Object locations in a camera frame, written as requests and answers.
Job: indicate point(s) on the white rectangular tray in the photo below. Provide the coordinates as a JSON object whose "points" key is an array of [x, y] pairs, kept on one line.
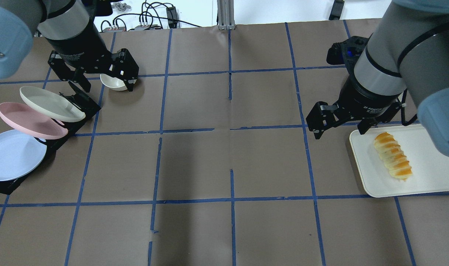
{"points": [[430, 169]]}

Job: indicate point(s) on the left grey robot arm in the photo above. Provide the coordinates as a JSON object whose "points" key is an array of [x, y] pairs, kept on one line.
{"points": [[68, 26]]}

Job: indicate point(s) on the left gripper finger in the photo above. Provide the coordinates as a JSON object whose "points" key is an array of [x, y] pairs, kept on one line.
{"points": [[124, 67], [64, 73]]}

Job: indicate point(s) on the cream white plate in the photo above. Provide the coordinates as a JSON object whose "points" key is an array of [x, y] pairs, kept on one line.
{"points": [[50, 104]]}

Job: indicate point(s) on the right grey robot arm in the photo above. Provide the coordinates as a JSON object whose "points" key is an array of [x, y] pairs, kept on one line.
{"points": [[403, 67]]}

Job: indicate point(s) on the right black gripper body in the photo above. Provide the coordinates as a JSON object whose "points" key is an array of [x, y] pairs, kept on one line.
{"points": [[364, 99]]}

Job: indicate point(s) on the cream white bowl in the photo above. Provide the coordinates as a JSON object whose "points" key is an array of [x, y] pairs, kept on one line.
{"points": [[115, 84]]}

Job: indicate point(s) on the black plate rack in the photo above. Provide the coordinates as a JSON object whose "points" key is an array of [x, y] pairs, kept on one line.
{"points": [[86, 104]]}

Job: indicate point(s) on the aluminium frame post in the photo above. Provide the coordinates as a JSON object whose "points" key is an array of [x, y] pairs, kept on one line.
{"points": [[225, 15]]}

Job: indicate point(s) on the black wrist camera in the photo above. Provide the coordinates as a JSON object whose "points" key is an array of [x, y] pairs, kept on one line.
{"points": [[346, 51]]}

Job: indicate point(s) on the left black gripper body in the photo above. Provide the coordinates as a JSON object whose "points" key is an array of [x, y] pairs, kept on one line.
{"points": [[78, 47]]}

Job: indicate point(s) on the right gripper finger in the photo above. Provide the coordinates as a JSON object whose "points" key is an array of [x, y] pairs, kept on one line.
{"points": [[324, 116], [365, 124]]}

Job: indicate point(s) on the pink plate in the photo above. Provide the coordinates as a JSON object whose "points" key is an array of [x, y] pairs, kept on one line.
{"points": [[26, 120]]}

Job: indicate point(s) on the twisted orange bread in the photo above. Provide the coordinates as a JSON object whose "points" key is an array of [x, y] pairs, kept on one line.
{"points": [[393, 157]]}

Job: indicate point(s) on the blue plate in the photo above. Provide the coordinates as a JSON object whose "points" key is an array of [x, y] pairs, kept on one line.
{"points": [[20, 154]]}

